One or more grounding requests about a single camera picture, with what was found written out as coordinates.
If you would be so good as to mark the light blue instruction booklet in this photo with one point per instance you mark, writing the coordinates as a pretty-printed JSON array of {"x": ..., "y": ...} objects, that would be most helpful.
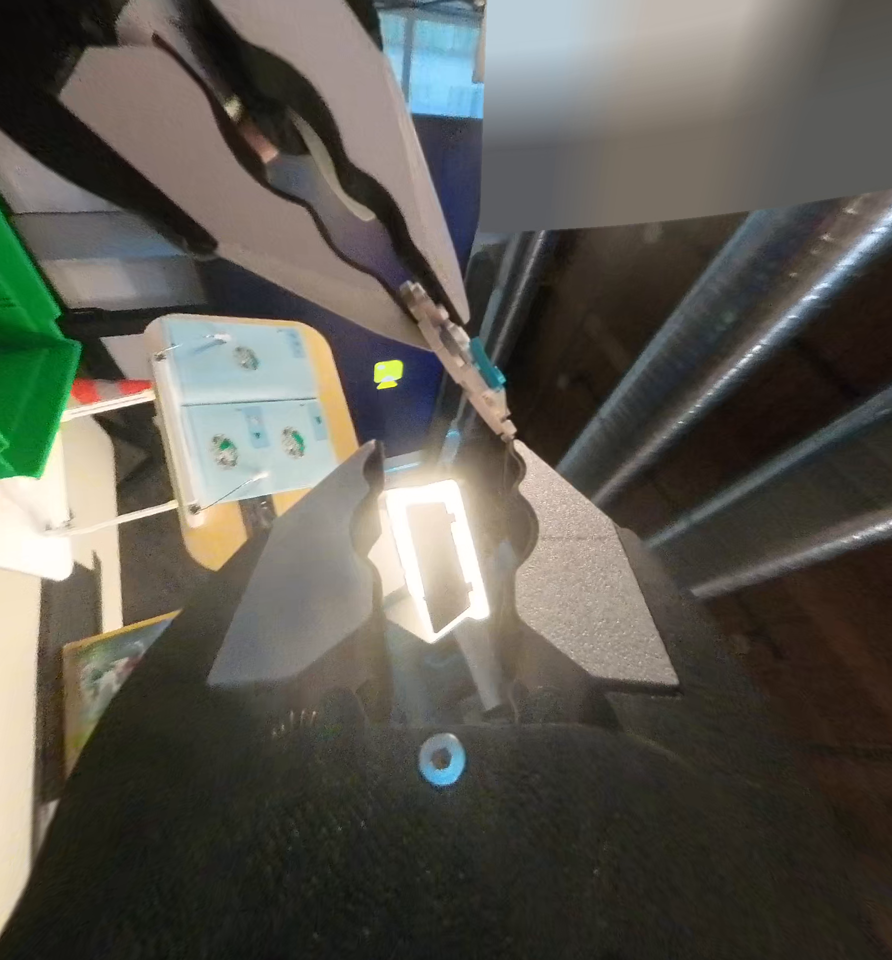
[{"x": 266, "y": 450}]

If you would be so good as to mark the large black screen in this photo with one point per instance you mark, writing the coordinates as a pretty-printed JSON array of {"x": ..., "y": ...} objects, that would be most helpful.
[{"x": 416, "y": 405}]

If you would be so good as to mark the green plastic bin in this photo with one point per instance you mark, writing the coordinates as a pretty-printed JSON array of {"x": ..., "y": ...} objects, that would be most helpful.
[{"x": 11, "y": 375}]

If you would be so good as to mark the studio light panel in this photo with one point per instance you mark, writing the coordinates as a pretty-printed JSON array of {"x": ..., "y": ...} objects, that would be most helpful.
[{"x": 438, "y": 562}]

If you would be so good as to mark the glass window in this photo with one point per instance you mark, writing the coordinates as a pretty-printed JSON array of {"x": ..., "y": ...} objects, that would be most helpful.
[{"x": 431, "y": 60}]

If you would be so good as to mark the red floor box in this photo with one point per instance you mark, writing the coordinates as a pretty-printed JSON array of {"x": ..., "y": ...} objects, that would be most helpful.
[{"x": 86, "y": 390}]

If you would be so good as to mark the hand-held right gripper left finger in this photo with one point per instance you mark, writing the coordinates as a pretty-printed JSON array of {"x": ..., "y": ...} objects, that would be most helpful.
[{"x": 296, "y": 600}]

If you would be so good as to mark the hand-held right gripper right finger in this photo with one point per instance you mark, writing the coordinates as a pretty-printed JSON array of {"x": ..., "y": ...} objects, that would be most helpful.
[{"x": 588, "y": 600}]

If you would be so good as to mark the yellow lego box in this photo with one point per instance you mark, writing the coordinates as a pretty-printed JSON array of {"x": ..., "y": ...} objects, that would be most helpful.
[{"x": 108, "y": 667}]

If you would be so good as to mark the silver spiral duct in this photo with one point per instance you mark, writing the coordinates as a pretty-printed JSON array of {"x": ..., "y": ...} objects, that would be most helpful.
[
  {"x": 716, "y": 322},
  {"x": 828, "y": 525}
]

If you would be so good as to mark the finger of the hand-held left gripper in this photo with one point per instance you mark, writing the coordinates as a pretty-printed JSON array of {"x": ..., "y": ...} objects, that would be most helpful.
[
  {"x": 191, "y": 172},
  {"x": 363, "y": 112}
]

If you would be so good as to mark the small teal lego piece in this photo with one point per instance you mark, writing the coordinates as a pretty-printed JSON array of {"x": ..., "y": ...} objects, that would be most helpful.
[{"x": 487, "y": 367}]

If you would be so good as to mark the round white lego plate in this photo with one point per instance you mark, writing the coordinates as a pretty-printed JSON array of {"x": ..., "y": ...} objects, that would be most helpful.
[{"x": 453, "y": 352}]

